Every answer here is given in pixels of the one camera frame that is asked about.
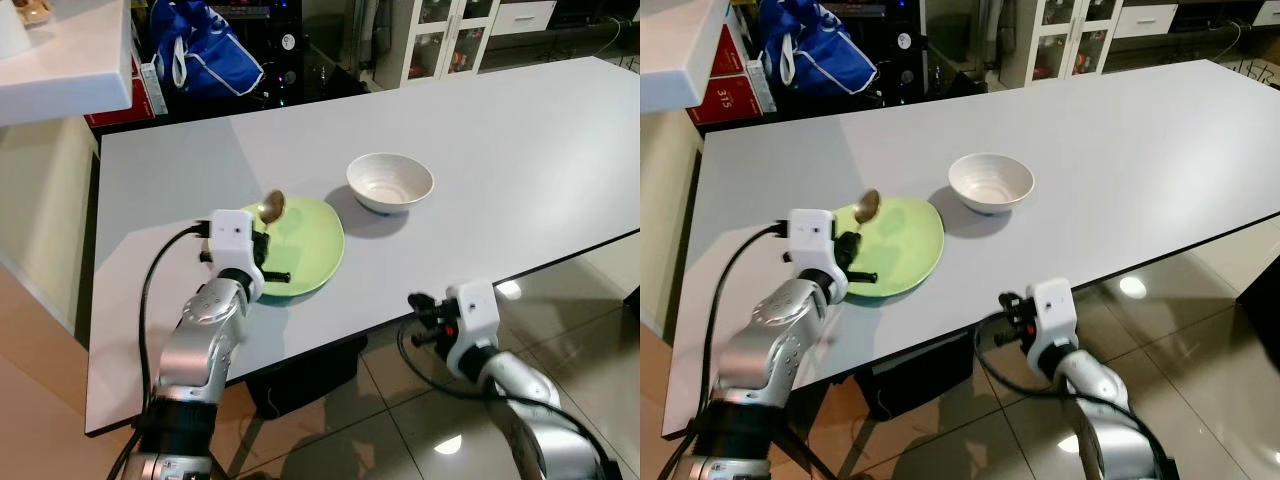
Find green plate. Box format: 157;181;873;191
844;197;946;299
254;197;346;299

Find red cardboard box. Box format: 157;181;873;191
85;55;156;129
713;25;777;127

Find black stool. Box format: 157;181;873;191
855;335;978;421
245;335;368;421

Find black media shelf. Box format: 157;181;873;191
850;0;1003;103
215;0;403;106

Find white ceramic bowl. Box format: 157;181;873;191
346;152;435;215
948;152;1036;217

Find blue fabric bag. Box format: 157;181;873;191
150;0;266;99
757;0;877;99

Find white glass door cabinet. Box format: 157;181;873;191
1000;0;1183;88
400;0;561;88

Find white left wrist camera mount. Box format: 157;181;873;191
207;209;265;303
787;208;849;303

